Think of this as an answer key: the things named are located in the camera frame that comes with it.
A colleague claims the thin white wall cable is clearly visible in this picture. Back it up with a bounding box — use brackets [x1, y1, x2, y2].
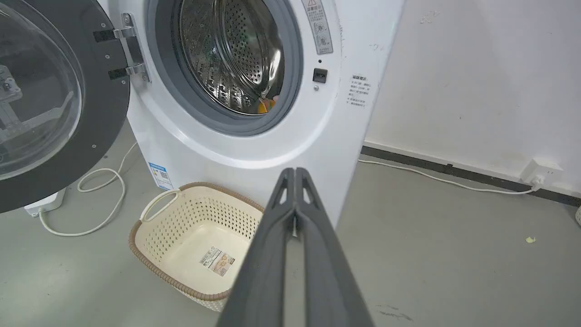
[358, 159, 542, 195]

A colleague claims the black round washer door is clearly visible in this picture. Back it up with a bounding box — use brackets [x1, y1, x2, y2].
[0, 0, 131, 214]

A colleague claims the white front-load washing machine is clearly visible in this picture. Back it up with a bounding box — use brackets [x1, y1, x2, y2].
[97, 0, 405, 228]

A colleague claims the white power strip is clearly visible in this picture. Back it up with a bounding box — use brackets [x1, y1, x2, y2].
[24, 188, 67, 218]

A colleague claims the white wall socket with plug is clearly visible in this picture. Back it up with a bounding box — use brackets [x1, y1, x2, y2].
[520, 158, 564, 187]

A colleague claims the orange garment in drum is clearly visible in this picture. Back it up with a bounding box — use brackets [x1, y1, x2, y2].
[257, 95, 277, 114]

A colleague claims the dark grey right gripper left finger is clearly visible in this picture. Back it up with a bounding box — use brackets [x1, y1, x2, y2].
[217, 168, 296, 327]

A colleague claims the cream perforated laundry basket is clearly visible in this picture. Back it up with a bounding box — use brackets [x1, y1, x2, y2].
[128, 182, 265, 312]

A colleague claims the white power cable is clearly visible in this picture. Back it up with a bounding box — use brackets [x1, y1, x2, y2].
[39, 142, 138, 237]

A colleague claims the metal door hinge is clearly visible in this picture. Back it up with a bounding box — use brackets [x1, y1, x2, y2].
[94, 13, 150, 83]

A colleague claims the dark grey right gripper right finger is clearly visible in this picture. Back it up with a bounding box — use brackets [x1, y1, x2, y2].
[295, 168, 374, 327]

